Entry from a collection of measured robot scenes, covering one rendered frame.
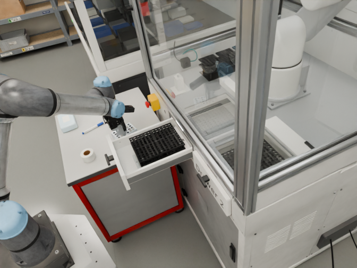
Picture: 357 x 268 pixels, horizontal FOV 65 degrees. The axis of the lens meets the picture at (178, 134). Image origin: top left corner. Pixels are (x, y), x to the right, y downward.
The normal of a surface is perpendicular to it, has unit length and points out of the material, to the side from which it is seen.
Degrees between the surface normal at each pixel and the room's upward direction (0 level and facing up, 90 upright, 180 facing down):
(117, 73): 90
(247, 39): 90
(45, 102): 74
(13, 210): 8
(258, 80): 90
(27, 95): 54
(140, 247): 0
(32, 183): 0
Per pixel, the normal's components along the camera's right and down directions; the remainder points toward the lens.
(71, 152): -0.12, -0.72
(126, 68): 0.40, 0.59
